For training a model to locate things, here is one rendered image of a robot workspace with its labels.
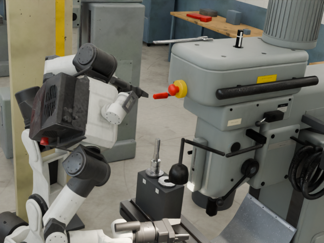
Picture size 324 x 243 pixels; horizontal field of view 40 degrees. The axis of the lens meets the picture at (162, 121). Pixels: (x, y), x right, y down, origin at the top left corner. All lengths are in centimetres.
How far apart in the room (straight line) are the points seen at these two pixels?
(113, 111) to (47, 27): 158
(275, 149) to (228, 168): 21
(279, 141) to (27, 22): 188
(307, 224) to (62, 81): 120
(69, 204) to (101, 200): 237
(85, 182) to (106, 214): 223
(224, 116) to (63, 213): 67
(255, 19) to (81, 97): 608
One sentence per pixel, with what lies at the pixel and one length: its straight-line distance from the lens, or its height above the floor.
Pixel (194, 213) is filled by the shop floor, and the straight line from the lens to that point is 397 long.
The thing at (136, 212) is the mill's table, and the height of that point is 94.
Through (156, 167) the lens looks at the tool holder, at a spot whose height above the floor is 118.
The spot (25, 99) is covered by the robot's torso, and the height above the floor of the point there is 152.
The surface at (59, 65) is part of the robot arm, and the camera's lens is 189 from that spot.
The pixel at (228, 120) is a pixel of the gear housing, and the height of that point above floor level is 168.
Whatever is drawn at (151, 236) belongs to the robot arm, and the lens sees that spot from 180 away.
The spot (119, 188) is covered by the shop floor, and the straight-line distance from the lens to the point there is 419.
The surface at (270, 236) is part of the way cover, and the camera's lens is 215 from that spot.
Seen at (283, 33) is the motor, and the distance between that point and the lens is 168.
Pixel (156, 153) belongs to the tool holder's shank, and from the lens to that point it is 216.
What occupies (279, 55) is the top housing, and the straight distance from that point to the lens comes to 158.
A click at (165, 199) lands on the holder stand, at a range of 212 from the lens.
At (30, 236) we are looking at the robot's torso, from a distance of 235.
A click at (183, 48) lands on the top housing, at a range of 150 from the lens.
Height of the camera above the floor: 225
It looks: 24 degrees down
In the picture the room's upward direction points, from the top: 6 degrees clockwise
